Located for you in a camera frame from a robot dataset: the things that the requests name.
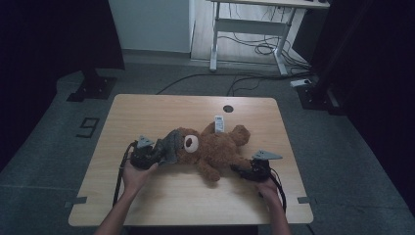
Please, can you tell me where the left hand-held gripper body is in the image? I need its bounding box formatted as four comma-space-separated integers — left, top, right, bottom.
129, 134, 162, 170

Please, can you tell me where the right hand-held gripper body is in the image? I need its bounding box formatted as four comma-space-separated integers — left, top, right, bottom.
244, 149, 283, 182

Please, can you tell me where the grey towel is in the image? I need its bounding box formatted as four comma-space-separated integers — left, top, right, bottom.
153, 129, 183, 165

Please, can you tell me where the brown teddy bear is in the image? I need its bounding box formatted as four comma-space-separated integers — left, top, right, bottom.
175, 115, 254, 183

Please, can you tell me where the person's right hand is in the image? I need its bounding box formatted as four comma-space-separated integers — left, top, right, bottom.
254, 177, 280, 207

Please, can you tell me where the person's left hand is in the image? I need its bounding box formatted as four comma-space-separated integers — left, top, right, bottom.
121, 160, 160, 197

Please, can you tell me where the person's dark clothing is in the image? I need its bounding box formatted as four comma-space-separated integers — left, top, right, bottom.
125, 225, 260, 235

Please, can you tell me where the black stand base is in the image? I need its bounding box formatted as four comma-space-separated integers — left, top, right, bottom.
67, 68, 117, 103
297, 77, 346, 116

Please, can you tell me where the white power strip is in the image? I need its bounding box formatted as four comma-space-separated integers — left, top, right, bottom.
289, 78, 312, 88

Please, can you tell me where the dark curtain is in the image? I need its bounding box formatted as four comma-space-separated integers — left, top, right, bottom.
309, 0, 415, 210
0, 0, 126, 170

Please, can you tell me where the left hand-held gripper cable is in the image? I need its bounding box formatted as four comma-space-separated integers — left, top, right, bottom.
112, 140, 138, 208

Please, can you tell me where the hand-held gripper cable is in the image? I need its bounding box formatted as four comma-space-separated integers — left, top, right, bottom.
268, 165, 288, 213
112, 140, 138, 208

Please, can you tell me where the right hand-held gripper cable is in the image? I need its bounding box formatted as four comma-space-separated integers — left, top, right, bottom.
268, 165, 288, 213

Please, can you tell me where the long black floor cable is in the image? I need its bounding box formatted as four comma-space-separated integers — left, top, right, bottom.
156, 71, 314, 96

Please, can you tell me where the tangle of black cables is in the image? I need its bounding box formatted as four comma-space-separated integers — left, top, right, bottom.
217, 32, 311, 76

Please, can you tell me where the white desk frame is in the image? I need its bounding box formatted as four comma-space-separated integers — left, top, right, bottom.
205, 0, 331, 76

